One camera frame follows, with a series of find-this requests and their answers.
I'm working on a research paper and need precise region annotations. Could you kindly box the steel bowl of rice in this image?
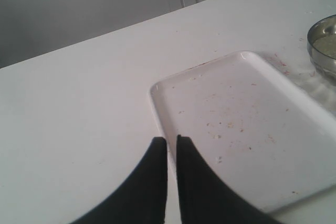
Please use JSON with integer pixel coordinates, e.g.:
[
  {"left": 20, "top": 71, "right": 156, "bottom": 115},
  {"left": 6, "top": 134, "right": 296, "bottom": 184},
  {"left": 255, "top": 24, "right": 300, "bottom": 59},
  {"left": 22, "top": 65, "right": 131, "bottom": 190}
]
[{"left": 307, "top": 15, "right": 335, "bottom": 82}]

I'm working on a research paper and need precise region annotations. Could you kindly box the white cabinet behind table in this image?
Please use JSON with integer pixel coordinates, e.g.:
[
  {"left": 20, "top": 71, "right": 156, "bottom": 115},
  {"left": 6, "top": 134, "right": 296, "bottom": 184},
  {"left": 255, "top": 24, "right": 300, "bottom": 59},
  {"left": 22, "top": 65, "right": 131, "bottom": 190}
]
[{"left": 1, "top": 0, "right": 204, "bottom": 67}]

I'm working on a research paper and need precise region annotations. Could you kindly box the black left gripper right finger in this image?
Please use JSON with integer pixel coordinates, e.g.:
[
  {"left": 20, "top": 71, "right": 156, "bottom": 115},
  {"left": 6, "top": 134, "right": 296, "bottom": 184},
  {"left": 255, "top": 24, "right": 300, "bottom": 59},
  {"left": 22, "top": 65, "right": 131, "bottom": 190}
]
[{"left": 176, "top": 135, "right": 280, "bottom": 224}]

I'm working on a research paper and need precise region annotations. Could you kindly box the white rectangular plastic tray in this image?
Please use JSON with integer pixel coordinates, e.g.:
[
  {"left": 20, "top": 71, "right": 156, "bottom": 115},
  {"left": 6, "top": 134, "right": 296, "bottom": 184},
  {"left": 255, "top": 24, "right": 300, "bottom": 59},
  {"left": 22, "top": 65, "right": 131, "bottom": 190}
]
[{"left": 150, "top": 51, "right": 335, "bottom": 212}]

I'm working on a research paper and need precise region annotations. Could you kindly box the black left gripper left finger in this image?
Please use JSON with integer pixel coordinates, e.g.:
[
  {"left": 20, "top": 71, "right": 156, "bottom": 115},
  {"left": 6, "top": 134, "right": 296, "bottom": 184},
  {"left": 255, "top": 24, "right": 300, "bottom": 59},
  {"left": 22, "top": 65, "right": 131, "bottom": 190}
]
[{"left": 73, "top": 137, "right": 167, "bottom": 223}]

